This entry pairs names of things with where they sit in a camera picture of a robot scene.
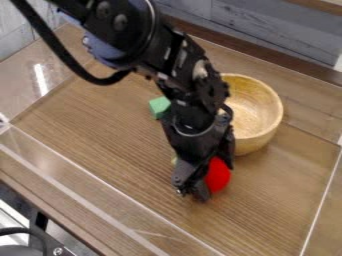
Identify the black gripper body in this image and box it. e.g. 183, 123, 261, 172
160, 113, 235, 198

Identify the black metal table bracket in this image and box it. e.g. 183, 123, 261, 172
28, 211, 76, 256

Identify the black cable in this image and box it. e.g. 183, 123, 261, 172
0, 227, 49, 256

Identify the red plush strawberry toy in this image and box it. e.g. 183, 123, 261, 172
171, 155, 232, 195

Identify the wooden bowl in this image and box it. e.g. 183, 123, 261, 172
222, 73, 285, 156

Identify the green foam block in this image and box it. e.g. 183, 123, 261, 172
148, 96, 171, 119

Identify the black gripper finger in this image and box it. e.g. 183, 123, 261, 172
191, 179, 211, 202
218, 129, 235, 169

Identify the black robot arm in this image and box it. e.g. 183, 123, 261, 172
9, 0, 235, 201

